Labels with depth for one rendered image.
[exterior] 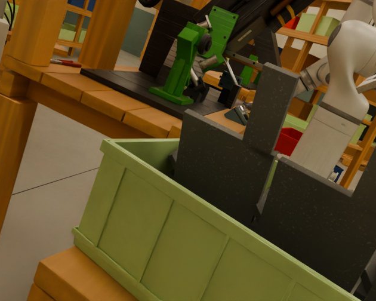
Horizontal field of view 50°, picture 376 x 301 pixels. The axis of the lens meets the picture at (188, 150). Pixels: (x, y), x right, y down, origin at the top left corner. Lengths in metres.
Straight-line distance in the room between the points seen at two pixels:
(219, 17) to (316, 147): 0.80
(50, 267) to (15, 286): 1.22
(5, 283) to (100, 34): 1.03
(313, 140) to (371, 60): 0.25
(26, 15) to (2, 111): 0.30
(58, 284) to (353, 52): 0.87
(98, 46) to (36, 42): 0.39
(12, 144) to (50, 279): 0.84
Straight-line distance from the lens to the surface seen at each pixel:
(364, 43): 1.13
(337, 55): 1.13
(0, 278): 1.83
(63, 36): 7.45
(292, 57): 5.32
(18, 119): 1.35
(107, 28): 1.60
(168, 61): 1.73
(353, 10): 1.58
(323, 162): 1.15
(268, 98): 0.52
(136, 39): 12.06
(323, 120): 1.14
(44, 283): 0.60
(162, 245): 0.53
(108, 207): 0.58
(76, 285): 0.57
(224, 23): 1.72
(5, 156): 1.38
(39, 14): 1.28
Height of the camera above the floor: 1.13
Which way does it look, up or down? 15 degrees down
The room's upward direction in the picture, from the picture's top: 22 degrees clockwise
